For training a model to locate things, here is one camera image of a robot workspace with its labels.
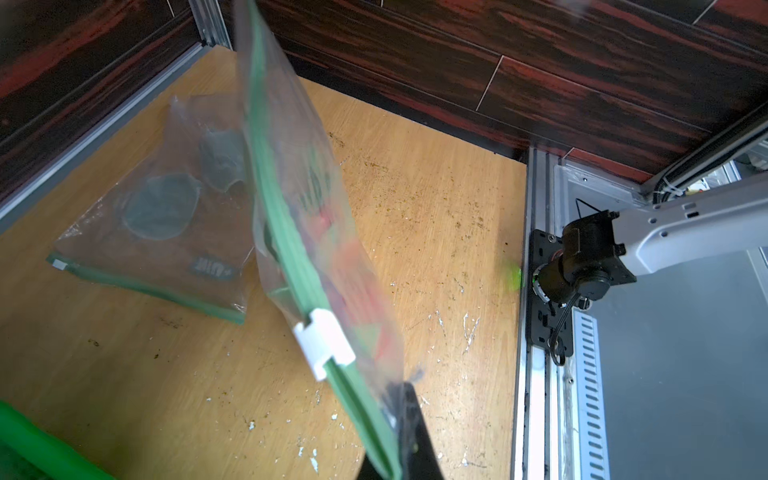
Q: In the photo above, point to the aluminium front rail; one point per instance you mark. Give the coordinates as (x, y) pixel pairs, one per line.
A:
(559, 430)

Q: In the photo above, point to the dragon fruit in near bag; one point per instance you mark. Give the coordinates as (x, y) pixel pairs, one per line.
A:
(352, 286)

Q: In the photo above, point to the clear zip-top bag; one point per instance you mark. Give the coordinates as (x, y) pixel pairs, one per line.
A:
(177, 226)
(311, 262)

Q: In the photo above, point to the green perforated plastic tray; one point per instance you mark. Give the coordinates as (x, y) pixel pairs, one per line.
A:
(28, 452)

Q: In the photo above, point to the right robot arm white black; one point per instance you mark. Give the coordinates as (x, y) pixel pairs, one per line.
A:
(611, 248)

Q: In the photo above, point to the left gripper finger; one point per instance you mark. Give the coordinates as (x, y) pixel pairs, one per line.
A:
(391, 424)

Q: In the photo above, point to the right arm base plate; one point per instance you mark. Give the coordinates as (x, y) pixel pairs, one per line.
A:
(549, 323)

